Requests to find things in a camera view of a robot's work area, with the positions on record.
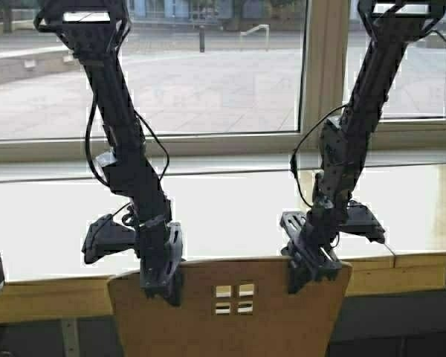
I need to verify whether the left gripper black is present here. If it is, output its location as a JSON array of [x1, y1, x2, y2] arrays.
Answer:
[[136, 215, 185, 307]]

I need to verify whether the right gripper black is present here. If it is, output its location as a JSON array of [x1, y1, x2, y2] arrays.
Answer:
[[279, 211, 341, 295]]

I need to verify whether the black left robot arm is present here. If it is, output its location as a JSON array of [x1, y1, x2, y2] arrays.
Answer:
[[34, 1, 184, 306]]

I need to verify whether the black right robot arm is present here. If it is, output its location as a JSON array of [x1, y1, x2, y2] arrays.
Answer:
[[280, 1, 446, 294]]

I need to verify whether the long wooden counter table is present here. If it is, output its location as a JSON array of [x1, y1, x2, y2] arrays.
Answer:
[[0, 164, 446, 324]]

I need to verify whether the outdoor black bollard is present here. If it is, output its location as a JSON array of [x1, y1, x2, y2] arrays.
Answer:
[[198, 25, 205, 53]]

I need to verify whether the outdoor concrete bench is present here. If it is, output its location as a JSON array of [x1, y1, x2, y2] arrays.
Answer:
[[0, 45, 81, 84]]

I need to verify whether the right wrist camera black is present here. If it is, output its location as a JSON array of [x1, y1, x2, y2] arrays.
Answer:
[[339, 200, 386, 244]]

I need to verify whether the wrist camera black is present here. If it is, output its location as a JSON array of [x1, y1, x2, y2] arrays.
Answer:
[[339, 200, 386, 244], [81, 214, 136, 265]]

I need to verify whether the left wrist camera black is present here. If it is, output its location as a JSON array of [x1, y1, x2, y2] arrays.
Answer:
[[81, 214, 136, 265]]

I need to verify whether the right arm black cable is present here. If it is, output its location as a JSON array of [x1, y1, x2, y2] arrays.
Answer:
[[290, 103, 352, 209]]

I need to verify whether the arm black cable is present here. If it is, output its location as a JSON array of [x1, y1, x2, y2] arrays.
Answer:
[[84, 22, 171, 187], [290, 103, 352, 209]]

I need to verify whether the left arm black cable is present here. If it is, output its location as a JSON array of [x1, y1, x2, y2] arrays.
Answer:
[[84, 22, 171, 187]]

